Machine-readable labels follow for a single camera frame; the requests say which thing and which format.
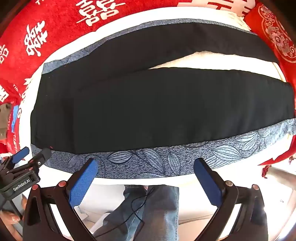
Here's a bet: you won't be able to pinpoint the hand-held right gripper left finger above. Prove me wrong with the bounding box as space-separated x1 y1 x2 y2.
22 158 99 241

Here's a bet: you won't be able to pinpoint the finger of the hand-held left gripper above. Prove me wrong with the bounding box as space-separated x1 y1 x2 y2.
0 146 30 177
6 148 53 179

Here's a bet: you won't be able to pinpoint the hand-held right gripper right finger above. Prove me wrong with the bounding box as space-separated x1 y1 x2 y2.
193 158 269 241

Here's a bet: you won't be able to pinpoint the black pants with blue trim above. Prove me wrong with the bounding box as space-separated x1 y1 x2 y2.
30 20 296 180

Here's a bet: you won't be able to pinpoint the person's left hand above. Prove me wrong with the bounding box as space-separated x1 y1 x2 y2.
0 194 27 234

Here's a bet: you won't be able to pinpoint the beige object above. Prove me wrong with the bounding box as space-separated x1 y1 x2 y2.
0 103 12 140

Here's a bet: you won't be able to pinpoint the person's jeans leg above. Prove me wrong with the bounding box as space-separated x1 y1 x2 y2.
92 184 180 241

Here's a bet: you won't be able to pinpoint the red tasselled cloth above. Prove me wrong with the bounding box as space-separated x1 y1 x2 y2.
258 136 296 179

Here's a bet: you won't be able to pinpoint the red printed blanket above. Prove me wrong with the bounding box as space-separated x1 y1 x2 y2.
0 0 257 154

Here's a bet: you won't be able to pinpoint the red floral cushion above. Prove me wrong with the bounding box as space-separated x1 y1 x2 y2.
245 3 296 68

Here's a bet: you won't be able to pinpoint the thin black cable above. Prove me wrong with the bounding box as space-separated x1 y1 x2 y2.
95 186 156 238

